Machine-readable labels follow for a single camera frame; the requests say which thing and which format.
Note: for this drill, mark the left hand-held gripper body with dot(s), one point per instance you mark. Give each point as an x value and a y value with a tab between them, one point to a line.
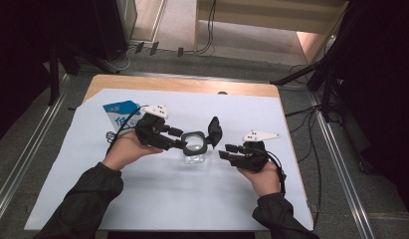
152	131

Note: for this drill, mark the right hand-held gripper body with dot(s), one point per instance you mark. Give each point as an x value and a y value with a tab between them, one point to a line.
253	156

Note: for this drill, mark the clear jar with black lid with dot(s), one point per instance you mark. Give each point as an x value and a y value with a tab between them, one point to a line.
215	131

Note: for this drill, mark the blue and white milk carton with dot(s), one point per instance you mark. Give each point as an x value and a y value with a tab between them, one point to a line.
117	109

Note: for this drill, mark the person's right hand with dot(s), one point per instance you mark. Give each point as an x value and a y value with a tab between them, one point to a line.
266	182

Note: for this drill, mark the person's left hand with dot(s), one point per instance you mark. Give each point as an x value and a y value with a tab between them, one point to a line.
125	152

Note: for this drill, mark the white paper sheet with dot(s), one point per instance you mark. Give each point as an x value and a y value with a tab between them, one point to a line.
192	192

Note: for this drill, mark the black tripod stand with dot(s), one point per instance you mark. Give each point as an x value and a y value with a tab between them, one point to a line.
326	83

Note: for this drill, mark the black metal stand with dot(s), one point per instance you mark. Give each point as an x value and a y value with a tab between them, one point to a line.
54	76

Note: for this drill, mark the grey cabinet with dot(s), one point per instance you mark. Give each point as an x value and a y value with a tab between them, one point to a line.
127	16

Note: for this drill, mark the pale wooden shelf unit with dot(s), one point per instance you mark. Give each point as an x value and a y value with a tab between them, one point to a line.
251	16

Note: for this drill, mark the metal floor rail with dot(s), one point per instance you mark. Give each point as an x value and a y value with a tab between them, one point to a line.
341	172
29	149

